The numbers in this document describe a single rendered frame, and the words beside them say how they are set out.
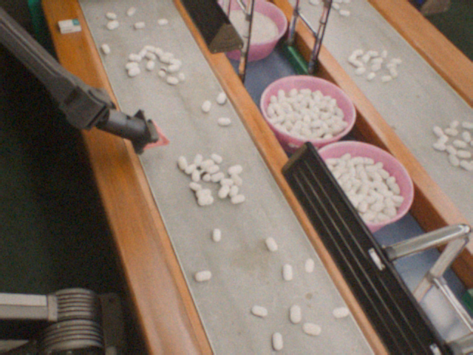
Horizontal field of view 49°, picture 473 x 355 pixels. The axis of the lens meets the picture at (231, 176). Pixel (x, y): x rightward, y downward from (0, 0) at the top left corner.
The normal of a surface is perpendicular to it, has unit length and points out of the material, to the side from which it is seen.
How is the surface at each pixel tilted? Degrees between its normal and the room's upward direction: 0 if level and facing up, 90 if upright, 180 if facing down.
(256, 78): 0
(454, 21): 0
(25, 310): 28
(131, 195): 0
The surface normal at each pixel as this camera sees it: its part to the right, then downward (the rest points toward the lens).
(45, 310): 0.52, -0.63
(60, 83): -0.13, 0.17
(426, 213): -0.92, 0.24
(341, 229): -0.74, -0.14
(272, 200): 0.07, -0.64
